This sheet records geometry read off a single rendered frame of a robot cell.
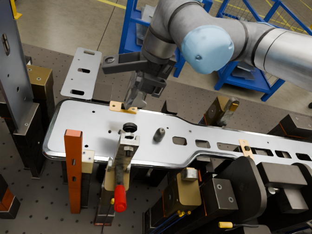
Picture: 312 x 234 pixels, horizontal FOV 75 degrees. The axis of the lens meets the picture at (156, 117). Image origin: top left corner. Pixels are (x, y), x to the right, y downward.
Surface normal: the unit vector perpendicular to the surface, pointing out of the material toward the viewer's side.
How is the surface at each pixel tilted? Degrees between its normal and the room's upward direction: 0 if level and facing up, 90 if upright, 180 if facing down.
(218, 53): 92
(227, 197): 0
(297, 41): 49
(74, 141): 90
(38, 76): 0
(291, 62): 86
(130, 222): 0
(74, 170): 90
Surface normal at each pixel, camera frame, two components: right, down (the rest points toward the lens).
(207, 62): 0.36, 0.79
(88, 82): 0.28, -0.63
